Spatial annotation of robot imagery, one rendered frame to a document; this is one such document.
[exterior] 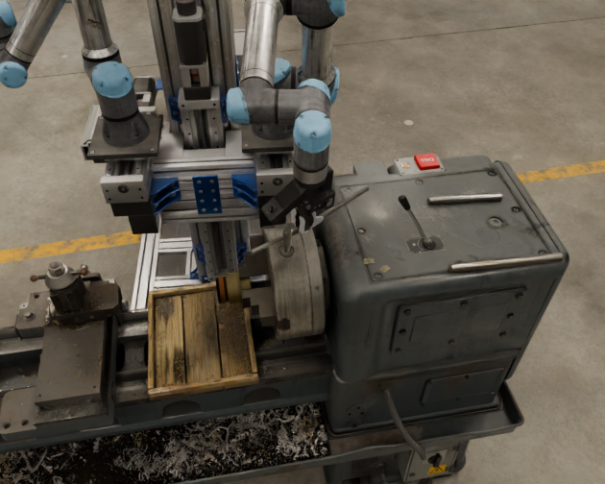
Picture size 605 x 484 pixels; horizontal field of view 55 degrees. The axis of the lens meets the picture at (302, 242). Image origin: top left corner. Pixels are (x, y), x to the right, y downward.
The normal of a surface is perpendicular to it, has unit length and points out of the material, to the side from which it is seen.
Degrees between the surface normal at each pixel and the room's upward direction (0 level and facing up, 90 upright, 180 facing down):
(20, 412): 0
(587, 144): 0
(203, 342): 0
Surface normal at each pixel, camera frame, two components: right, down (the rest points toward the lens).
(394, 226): 0.00, -0.70
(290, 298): 0.15, 0.21
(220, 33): 0.08, 0.72
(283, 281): 0.12, -0.07
